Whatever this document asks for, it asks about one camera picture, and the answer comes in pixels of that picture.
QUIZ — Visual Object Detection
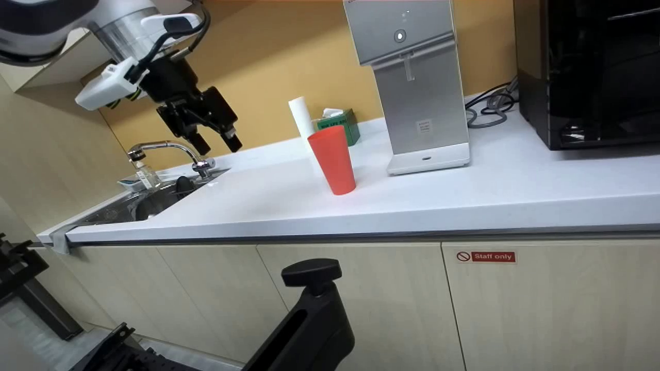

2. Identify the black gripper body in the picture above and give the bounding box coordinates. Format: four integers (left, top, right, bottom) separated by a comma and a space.
139, 59, 216, 135

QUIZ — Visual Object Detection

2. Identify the red plastic cup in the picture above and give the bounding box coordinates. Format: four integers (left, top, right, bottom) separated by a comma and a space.
306, 125, 358, 199

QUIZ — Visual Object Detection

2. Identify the white paper cup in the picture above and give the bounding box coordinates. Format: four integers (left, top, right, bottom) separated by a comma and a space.
286, 95, 319, 141

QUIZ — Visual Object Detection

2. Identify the chrome sink faucet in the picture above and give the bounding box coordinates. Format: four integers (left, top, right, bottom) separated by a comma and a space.
126, 138, 216, 193

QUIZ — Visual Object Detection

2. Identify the black round sink object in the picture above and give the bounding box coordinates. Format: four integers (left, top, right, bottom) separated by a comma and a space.
174, 174, 203, 199

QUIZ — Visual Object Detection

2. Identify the steel sink basin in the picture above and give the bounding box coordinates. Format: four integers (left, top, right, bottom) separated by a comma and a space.
80, 167, 230, 227

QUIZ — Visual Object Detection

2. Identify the green box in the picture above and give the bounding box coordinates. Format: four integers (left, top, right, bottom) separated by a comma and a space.
316, 108, 363, 149

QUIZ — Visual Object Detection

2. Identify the black metal stand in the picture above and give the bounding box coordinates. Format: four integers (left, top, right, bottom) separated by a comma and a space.
0, 233, 87, 343

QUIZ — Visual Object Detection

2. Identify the red warning sticker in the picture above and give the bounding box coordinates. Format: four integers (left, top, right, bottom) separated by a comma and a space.
454, 250, 518, 266

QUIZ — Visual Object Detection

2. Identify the black microwave oven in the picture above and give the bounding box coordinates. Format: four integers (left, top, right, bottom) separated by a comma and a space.
513, 0, 660, 153

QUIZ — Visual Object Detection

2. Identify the beige cabinet door with sticker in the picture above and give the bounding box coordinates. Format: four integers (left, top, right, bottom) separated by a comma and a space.
440, 237, 660, 371

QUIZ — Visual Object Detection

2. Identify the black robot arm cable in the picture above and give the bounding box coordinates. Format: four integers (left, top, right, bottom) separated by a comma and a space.
135, 5, 210, 79

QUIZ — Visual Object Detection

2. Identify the beige wall cabinet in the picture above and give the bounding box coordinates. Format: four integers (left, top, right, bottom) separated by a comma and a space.
0, 28, 115, 95

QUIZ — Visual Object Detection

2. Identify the black power cable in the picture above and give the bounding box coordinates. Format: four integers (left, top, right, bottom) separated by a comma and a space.
465, 81, 522, 132

